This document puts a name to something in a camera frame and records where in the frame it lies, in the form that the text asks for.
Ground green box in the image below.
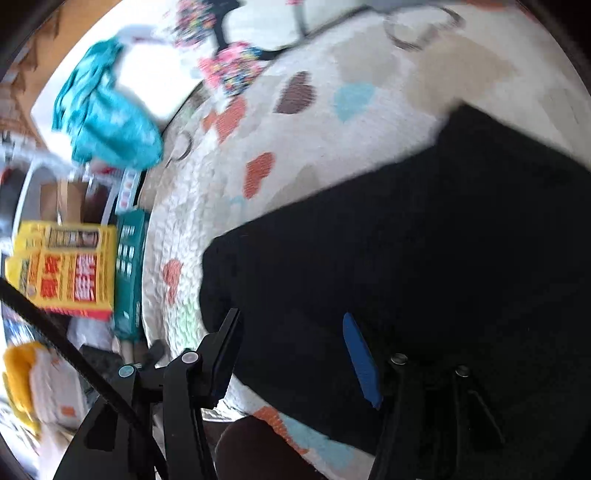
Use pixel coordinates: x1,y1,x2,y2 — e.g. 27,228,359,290
112,209,151,340

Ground black pants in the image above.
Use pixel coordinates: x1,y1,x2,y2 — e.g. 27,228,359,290
198,104,591,457

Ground black strap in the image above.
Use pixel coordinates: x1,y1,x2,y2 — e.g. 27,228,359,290
0,278,169,480

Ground teal cloth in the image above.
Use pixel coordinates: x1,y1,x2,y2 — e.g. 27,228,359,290
52,39,164,169

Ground yellow and white package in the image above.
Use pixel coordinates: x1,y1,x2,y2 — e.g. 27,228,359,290
2,342,90,432

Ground colourful floral cloth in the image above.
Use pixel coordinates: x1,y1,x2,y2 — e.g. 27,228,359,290
168,0,269,95

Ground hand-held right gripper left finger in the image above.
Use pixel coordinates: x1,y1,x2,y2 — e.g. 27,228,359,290
53,308,244,480

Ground yellow printed box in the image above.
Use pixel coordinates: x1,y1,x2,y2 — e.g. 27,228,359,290
6,220,118,321

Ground heart print quilted blanket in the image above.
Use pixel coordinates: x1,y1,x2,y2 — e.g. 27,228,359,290
141,0,568,467

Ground white pillow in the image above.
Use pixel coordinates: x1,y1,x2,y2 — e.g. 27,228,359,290
113,28,204,123

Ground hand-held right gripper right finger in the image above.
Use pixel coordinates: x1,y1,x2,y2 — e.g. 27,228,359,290
342,312,506,480

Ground brown cardboard box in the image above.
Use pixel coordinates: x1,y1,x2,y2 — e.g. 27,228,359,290
39,180,90,225

